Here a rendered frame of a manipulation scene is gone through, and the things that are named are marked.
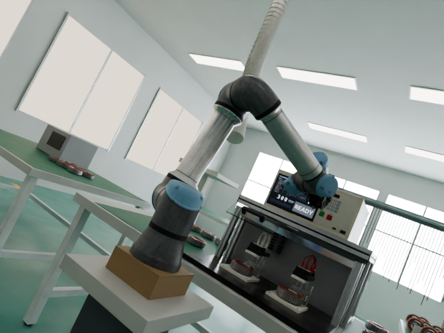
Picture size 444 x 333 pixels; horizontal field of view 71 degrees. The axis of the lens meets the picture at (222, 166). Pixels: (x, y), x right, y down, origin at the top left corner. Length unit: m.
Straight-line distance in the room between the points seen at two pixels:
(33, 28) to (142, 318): 5.01
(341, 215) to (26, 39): 4.84
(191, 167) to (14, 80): 4.58
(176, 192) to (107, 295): 0.30
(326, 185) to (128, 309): 0.68
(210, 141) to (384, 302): 7.04
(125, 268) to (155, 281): 0.10
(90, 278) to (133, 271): 0.10
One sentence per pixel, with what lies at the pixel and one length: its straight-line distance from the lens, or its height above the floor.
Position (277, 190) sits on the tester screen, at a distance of 1.64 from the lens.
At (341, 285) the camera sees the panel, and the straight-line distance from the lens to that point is 1.66.
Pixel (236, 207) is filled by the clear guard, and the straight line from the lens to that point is 1.43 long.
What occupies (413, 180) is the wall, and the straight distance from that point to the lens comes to 8.08.
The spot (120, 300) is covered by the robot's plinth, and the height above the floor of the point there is 0.74.
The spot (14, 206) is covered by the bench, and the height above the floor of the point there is 0.49.
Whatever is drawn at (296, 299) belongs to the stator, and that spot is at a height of 0.81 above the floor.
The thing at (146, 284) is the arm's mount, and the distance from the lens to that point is 0.86.
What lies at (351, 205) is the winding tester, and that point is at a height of 1.27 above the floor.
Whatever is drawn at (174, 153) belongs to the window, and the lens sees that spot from 7.59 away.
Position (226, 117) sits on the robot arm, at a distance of 1.05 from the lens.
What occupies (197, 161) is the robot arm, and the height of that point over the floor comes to 1.13.
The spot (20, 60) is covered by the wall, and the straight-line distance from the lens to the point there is 5.43.
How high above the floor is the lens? 1.05
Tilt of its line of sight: 5 degrees up
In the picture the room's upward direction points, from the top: 25 degrees clockwise
